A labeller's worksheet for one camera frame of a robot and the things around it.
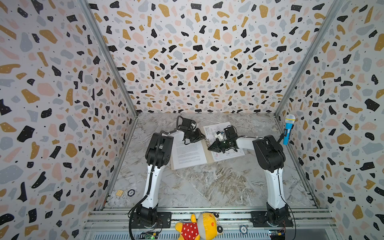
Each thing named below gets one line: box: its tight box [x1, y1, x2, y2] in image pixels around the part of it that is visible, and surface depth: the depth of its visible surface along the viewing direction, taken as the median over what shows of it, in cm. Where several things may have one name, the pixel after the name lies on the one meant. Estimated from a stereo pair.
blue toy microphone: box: [283, 114, 296, 146], surface depth 87 cm
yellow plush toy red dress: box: [175, 212, 224, 240], surface depth 68 cm
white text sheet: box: [173, 137, 208, 170], surface depth 99 cm
